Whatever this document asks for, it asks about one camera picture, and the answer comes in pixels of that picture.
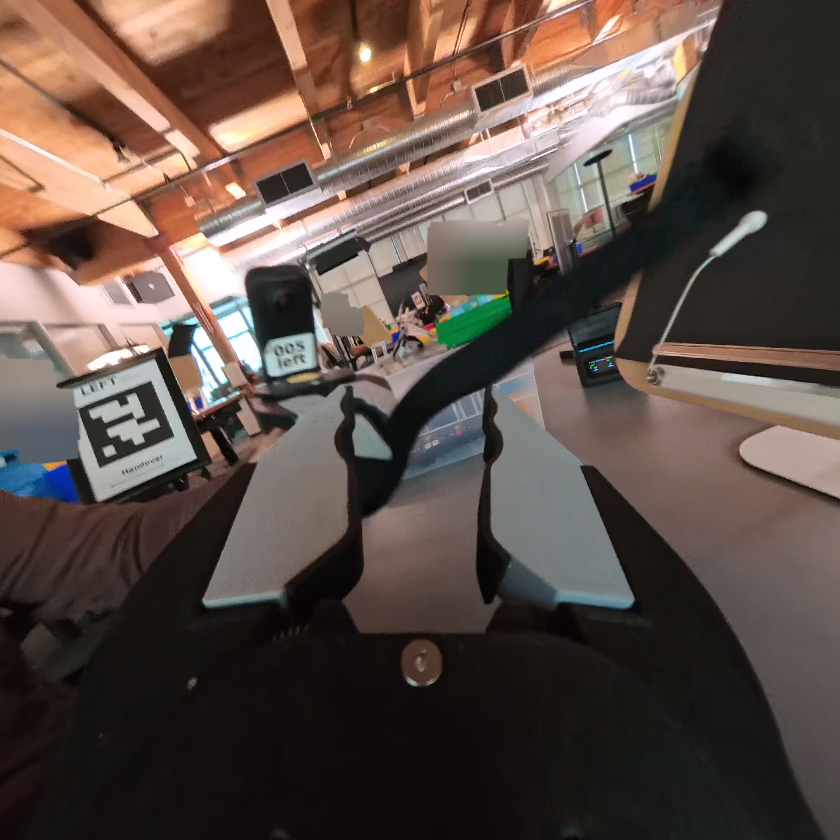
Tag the black floor lamp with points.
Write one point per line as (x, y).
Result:
(600, 157)

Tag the green plastic bin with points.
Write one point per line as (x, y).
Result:
(472, 325)

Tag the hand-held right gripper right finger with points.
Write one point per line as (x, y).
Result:
(558, 518)

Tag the silver ventilation duct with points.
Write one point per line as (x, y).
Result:
(394, 197)
(426, 134)

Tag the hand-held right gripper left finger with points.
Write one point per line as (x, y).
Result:
(289, 518)

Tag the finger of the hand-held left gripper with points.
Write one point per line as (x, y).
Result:
(374, 443)

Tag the dark wall-mounted box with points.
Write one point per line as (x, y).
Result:
(149, 289)

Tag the beige cardboard sheet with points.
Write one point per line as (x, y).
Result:
(375, 327)

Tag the person's left forearm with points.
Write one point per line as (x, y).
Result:
(79, 544)

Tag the clear plastic organiser box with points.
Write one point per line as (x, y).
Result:
(453, 426)

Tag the black board on white stand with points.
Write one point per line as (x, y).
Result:
(774, 295)

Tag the dark portable power station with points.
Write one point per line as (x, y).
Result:
(594, 351)

